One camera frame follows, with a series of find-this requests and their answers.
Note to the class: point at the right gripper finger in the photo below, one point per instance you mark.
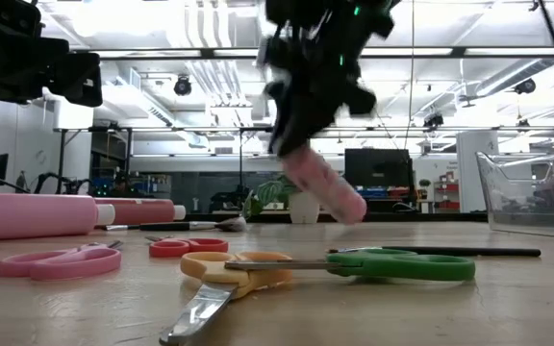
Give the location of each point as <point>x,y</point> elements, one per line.
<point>320,120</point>
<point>286,125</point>

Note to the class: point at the light pink paint bottle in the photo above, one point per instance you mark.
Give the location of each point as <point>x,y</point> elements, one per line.
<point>330,187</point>

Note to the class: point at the black brush fluffy grey bristles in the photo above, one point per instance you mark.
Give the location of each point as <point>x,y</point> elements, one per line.
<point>171,226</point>

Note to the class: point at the orange scissors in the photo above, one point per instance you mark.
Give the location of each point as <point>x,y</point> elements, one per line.
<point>205,269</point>

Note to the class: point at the red paint bottle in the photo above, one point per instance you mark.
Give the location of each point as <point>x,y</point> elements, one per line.
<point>142,211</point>

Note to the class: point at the green scissors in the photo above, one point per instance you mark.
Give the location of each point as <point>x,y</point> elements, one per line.
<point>402,269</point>

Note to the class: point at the red scissors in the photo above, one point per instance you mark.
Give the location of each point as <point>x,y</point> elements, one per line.
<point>166,249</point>

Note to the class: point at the pink scissors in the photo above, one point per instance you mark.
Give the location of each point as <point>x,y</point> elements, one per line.
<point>65,264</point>

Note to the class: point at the thin black paintbrush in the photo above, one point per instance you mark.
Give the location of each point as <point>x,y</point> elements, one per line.
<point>474,251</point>

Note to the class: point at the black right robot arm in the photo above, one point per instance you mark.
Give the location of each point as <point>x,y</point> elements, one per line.
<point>325,14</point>

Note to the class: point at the black computer monitor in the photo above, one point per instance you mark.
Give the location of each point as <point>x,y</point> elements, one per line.
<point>378,168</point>

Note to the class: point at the green plant in white pot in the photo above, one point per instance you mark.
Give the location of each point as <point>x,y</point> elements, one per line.
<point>304,209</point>

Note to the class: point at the black ceiling spotlight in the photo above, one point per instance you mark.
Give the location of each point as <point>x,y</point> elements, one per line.
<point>526,86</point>
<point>434,120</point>
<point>183,87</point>

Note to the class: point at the shelf with red bins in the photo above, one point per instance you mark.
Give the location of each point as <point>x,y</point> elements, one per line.
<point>447,204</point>

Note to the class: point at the white tall cabinet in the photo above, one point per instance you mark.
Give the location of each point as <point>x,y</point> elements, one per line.
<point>469,173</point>

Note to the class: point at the clear plastic bin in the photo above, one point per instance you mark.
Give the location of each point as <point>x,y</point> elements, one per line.
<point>522,226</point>

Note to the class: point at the black background workstation frame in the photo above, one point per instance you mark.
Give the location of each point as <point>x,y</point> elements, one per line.
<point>61,158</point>

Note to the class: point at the black aluminium table frame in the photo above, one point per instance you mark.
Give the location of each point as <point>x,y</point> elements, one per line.
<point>402,217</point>

